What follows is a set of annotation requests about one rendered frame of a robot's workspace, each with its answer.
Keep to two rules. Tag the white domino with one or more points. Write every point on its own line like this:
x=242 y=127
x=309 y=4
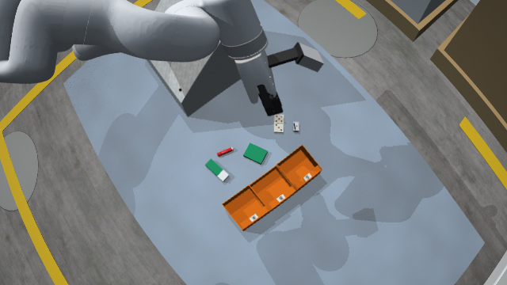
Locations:
x=279 y=124

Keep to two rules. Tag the orange three-compartment tray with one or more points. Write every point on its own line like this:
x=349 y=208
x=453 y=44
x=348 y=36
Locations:
x=273 y=188

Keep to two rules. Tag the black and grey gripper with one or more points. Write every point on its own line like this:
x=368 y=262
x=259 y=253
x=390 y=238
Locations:
x=257 y=78

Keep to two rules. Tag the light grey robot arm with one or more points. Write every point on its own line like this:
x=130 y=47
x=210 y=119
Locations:
x=42 y=28

